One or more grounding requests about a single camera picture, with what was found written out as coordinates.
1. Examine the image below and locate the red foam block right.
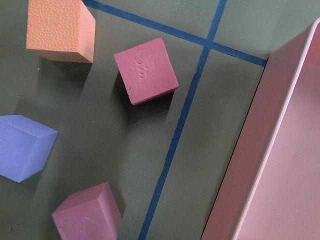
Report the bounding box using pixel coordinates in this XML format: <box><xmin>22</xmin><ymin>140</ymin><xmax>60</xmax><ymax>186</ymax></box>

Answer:
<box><xmin>114</xmin><ymin>37</ymin><xmax>179</xmax><ymax>106</ymax></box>

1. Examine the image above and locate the red foam block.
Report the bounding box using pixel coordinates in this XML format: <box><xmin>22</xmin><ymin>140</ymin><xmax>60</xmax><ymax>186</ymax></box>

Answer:
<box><xmin>114</xmin><ymin>37</ymin><xmax>179</xmax><ymax>106</ymax></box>
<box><xmin>52</xmin><ymin>182</ymin><xmax>122</xmax><ymax>240</ymax></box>

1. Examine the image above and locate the red foam block left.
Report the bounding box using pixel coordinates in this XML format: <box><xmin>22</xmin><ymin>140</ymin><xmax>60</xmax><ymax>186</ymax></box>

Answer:
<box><xmin>52</xmin><ymin>182</ymin><xmax>122</xmax><ymax>240</ymax></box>

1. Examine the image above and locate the salmon pink plastic bin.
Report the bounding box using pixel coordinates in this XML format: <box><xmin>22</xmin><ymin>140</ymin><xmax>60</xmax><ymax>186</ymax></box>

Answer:
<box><xmin>201</xmin><ymin>20</ymin><xmax>320</xmax><ymax>240</ymax></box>

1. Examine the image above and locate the purple foam block far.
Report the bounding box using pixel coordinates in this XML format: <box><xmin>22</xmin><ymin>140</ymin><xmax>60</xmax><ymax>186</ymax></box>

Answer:
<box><xmin>0</xmin><ymin>115</ymin><xmax>58</xmax><ymax>183</ymax></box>

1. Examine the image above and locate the orange foam block far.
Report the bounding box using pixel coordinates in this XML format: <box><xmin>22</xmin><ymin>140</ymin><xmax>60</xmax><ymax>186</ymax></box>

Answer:
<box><xmin>26</xmin><ymin>0</ymin><xmax>96</xmax><ymax>64</ymax></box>

